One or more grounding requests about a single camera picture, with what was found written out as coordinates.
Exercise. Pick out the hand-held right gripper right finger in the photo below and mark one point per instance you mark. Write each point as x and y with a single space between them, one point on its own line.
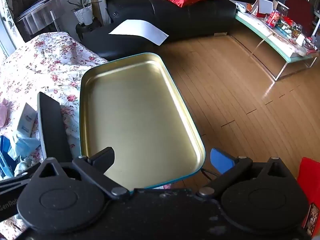
221 160

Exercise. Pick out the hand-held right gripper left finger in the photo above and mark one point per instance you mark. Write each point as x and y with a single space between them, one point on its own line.
102 158

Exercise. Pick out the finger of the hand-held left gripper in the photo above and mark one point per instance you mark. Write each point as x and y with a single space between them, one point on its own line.
53 130

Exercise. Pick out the gold metal tray teal rim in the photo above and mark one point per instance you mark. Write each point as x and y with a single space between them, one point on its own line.
135 110

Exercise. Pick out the blue plastic bag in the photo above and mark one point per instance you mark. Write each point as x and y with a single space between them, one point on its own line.
4 157

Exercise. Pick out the floral printed blanket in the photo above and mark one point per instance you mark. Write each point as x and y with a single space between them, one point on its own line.
45 62

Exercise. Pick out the red plastic object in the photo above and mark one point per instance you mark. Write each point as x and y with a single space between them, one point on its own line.
308 185

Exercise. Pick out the dark wooden plant stand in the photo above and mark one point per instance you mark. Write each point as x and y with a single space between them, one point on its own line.
86 30

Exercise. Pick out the glass side table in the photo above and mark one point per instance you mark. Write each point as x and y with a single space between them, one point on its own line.
40 12

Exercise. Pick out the potted plant white pot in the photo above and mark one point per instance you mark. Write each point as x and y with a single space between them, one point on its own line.
86 13

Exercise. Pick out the white paper sheet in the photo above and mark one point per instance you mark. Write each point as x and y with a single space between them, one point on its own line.
138 30

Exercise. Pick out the white green coffee table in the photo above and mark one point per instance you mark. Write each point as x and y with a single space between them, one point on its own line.
275 40

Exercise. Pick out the white cup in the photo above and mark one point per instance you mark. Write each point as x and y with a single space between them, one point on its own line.
300 40

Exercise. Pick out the black leather sofa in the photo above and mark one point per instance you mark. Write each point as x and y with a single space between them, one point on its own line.
190 17

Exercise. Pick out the red tin can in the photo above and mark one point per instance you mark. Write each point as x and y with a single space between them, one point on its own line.
273 18

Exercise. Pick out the white open box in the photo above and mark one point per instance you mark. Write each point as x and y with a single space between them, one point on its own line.
263 6

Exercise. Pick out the red chair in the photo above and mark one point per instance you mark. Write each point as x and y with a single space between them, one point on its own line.
300 10

